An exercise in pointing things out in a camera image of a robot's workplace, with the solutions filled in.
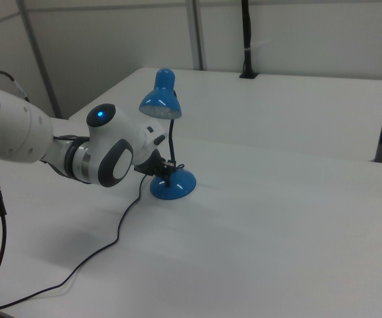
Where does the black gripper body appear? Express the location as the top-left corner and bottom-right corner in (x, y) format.
(133, 148), (166, 177)

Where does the blue gooseneck desk lamp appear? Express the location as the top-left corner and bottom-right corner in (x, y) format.
(138, 68), (198, 201)

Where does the black clamped pole, white tie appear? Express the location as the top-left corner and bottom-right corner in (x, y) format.
(239, 0), (260, 80)

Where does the black lamp power cord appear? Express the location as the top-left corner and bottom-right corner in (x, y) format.
(0, 162), (185, 314)

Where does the grey partition post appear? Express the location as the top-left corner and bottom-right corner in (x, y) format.
(186, 0), (209, 71)

